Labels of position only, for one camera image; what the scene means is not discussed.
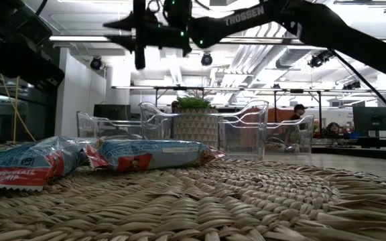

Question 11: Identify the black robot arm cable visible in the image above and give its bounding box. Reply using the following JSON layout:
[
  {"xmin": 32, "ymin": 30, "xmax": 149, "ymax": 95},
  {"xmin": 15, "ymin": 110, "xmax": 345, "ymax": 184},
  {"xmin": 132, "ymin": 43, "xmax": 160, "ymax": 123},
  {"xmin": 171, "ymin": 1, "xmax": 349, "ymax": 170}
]
[{"xmin": 326, "ymin": 48, "xmax": 386, "ymax": 120}]

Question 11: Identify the black ceiling spotlight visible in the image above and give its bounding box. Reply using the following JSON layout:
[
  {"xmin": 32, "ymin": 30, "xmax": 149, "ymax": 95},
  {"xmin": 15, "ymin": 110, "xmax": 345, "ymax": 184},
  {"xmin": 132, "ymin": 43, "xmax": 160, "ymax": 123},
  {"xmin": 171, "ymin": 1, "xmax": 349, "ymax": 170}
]
[
  {"xmin": 89, "ymin": 56, "xmax": 104, "ymax": 71},
  {"xmin": 200, "ymin": 52, "xmax": 214, "ymax": 67}
]

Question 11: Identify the black monitor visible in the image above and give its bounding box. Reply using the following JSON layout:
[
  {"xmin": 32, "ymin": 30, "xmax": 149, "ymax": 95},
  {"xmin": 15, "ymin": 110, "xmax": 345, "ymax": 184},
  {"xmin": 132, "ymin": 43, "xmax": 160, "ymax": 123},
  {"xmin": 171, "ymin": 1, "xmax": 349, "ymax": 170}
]
[
  {"xmin": 92, "ymin": 103, "xmax": 133, "ymax": 122},
  {"xmin": 352, "ymin": 106, "xmax": 386, "ymax": 137}
]

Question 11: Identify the overhead light bar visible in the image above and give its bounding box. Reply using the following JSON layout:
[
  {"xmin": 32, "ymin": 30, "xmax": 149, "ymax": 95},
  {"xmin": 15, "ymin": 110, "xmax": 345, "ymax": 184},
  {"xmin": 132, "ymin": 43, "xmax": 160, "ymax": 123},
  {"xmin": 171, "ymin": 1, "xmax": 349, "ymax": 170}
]
[{"xmin": 48, "ymin": 34, "xmax": 386, "ymax": 47}]

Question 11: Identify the black desk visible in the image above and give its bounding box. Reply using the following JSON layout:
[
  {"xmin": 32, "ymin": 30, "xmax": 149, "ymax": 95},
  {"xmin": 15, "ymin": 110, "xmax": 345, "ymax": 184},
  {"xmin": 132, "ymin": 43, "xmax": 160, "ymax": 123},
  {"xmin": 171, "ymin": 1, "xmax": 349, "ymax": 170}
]
[{"xmin": 311, "ymin": 135, "xmax": 386, "ymax": 155}]

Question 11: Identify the yellow cable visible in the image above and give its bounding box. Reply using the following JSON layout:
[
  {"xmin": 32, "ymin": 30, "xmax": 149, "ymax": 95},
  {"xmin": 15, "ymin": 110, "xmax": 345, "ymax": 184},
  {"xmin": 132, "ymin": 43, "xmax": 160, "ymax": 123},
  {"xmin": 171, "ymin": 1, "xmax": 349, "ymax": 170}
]
[{"xmin": 0, "ymin": 74, "xmax": 39, "ymax": 145}]

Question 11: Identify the clear plastic bin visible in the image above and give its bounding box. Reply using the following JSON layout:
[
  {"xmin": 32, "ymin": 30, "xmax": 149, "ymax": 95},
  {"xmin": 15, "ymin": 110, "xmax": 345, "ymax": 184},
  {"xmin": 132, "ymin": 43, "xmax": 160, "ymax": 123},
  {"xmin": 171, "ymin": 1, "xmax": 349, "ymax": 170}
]
[
  {"xmin": 76, "ymin": 110, "xmax": 143, "ymax": 141},
  {"xmin": 137, "ymin": 99, "xmax": 270, "ymax": 161},
  {"xmin": 265, "ymin": 114, "xmax": 315, "ymax": 157}
]

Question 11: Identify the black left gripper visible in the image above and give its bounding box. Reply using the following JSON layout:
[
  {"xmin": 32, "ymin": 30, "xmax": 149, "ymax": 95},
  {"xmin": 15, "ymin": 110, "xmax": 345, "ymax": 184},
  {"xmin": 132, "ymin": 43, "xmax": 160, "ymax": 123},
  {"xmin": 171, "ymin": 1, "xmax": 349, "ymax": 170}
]
[{"xmin": 0, "ymin": 25, "xmax": 66, "ymax": 95}]

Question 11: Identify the round woven straw placemat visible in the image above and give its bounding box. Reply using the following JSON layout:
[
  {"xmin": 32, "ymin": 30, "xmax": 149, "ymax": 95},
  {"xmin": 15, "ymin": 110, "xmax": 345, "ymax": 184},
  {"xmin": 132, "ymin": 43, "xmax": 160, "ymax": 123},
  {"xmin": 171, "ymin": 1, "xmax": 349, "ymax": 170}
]
[{"xmin": 0, "ymin": 157, "xmax": 386, "ymax": 241}]

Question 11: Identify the black track light cluster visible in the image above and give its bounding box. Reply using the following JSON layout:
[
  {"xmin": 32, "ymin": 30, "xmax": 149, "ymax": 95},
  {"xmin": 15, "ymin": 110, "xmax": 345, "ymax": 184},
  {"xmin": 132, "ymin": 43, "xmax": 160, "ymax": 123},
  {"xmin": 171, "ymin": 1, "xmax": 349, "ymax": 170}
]
[{"xmin": 308, "ymin": 49, "xmax": 335, "ymax": 68}]

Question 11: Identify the red-ended blue granola bar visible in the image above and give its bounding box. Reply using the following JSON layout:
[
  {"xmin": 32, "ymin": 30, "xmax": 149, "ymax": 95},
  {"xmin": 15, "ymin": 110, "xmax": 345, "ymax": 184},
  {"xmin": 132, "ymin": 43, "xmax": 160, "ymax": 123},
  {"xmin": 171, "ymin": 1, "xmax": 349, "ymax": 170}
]
[
  {"xmin": 0, "ymin": 135, "xmax": 99, "ymax": 192},
  {"xmin": 84, "ymin": 138, "xmax": 227, "ymax": 173}
]

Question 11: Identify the dark glass cabinet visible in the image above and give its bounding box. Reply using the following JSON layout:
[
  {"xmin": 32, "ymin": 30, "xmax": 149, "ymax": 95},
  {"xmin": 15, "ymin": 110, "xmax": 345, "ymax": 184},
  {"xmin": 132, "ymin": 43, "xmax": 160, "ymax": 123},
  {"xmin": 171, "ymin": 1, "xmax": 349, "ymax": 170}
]
[{"xmin": 0, "ymin": 62, "xmax": 57, "ymax": 145}]

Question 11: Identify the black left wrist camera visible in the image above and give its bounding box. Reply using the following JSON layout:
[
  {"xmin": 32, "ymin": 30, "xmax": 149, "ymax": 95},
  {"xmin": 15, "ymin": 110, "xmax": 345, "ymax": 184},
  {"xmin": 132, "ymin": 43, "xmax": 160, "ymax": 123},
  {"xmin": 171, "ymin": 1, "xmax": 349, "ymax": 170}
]
[{"xmin": 14, "ymin": 13, "xmax": 53, "ymax": 47}]

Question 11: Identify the patterned pot with green plant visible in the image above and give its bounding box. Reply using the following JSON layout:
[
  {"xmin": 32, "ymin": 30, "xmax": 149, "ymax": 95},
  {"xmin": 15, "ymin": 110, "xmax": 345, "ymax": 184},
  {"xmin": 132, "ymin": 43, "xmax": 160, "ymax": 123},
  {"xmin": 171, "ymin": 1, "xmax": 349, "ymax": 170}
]
[{"xmin": 172, "ymin": 90, "xmax": 220, "ymax": 148}]

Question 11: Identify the silver ventilation duct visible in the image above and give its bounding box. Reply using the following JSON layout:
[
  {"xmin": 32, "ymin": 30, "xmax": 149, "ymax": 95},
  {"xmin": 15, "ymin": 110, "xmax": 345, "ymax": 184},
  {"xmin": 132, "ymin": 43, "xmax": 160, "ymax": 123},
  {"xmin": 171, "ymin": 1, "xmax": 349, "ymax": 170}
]
[{"xmin": 275, "ymin": 19, "xmax": 314, "ymax": 70}]

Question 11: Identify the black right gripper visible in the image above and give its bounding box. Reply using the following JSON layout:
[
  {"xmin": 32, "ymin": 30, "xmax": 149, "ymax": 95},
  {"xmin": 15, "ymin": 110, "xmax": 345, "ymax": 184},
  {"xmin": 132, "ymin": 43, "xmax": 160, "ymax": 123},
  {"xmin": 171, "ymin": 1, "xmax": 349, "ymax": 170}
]
[{"xmin": 102, "ymin": 0, "xmax": 194, "ymax": 70}]

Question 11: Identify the orange partition panel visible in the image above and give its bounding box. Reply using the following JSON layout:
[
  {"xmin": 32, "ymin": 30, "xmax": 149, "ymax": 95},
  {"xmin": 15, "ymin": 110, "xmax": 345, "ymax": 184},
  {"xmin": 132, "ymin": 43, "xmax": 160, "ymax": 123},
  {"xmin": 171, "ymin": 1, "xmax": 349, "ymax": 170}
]
[{"xmin": 267, "ymin": 107, "xmax": 296, "ymax": 124}]

